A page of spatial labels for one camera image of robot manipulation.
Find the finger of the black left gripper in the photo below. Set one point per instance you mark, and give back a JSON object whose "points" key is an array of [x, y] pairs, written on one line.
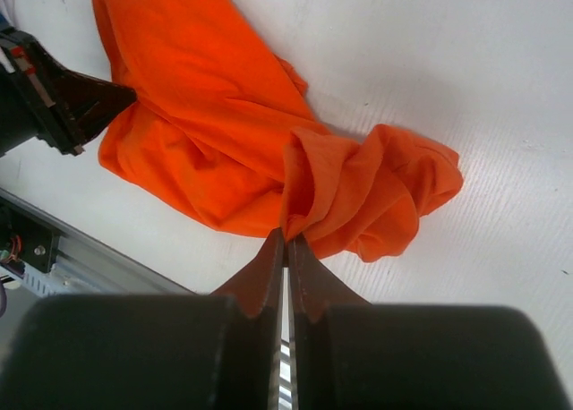
{"points": [[77, 107]]}

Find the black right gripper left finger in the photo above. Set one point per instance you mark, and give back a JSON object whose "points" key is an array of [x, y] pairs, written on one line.
{"points": [[249, 374]]}

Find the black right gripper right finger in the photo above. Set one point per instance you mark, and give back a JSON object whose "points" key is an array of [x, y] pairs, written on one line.
{"points": [[313, 289]]}

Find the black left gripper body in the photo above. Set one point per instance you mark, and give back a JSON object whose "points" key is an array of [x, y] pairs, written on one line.
{"points": [[26, 107]]}

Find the orange t shirt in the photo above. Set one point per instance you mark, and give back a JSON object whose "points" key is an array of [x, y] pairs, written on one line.
{"points": [[222, 132]]}

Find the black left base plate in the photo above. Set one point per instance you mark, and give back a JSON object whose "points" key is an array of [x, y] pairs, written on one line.
{"points": [[26, 241]]}

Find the aluminium mounting rail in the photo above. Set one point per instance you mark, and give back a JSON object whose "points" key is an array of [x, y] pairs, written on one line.
{"points": [[85, 265]]}

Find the white slotted cable duct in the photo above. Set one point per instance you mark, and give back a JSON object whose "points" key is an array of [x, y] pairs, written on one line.
{"points": [[40, 284]]}

